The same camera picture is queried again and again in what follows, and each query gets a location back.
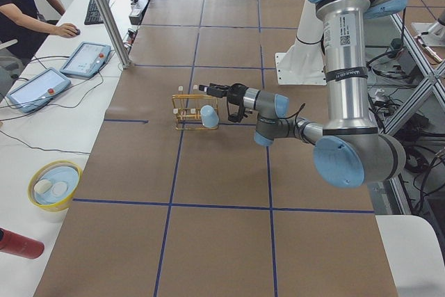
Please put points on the black keyboard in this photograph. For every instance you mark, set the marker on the black keyboard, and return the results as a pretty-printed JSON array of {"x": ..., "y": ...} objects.
[{"x": 93, "y": 15}]

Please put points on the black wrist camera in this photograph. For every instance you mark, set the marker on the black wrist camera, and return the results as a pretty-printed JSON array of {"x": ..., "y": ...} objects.
[{"x": 241, "y": 113}]

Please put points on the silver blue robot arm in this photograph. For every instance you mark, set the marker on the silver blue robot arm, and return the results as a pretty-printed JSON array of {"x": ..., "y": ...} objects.
[{"x": 348, "y": 150}]

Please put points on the person in dark shirt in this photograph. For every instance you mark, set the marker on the person in dark shirt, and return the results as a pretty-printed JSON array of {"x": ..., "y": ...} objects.
[{"x": 22, "y": 21}]

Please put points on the far blue teach pendant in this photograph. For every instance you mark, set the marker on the far blue teach pendant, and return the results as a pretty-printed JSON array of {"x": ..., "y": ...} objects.
[{"x": 86, "y": 60}]

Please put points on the gold wire cup holder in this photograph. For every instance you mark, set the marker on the gold wire cup holder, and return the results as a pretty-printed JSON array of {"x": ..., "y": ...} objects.
[{"x": 186, "y": 108}]

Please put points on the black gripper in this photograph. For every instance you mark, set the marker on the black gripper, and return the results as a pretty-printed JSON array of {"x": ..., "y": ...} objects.
[{"x": 237, "y": 93}]

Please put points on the blue teach pendant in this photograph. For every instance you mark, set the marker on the blue teach pendant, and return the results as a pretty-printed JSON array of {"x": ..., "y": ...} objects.
[
  {"x": 86, "y": 60},
  {"x": 38, "y": 91}
]

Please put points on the red cylinder bottle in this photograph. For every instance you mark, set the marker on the red cylinder bottle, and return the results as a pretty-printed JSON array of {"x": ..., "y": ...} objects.
[{"x": 22, "y": 246}]

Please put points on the near blue teach pendant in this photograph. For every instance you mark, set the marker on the near blue teach pendant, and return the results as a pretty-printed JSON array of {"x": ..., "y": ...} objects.
[{"x": 38, "y": 91}]

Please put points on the aluminium frame post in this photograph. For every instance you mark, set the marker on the aluminium frame post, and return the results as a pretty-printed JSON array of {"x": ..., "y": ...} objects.
[{"x": 113, "y": 33}]

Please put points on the light blue plastic cup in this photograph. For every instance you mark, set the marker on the light blue plastic cup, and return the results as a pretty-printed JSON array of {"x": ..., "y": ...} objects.
[{"x": 209, "y": 117}]

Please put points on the yellow rimmed bowl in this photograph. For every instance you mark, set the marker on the yellow rimmed bowl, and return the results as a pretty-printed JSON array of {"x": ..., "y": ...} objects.
[{"x": 53, "y": 186}]

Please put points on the brown paper table cover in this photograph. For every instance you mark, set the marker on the brown paper table cover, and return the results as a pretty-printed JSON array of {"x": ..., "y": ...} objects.
[{"x": 163, "y": 212}]

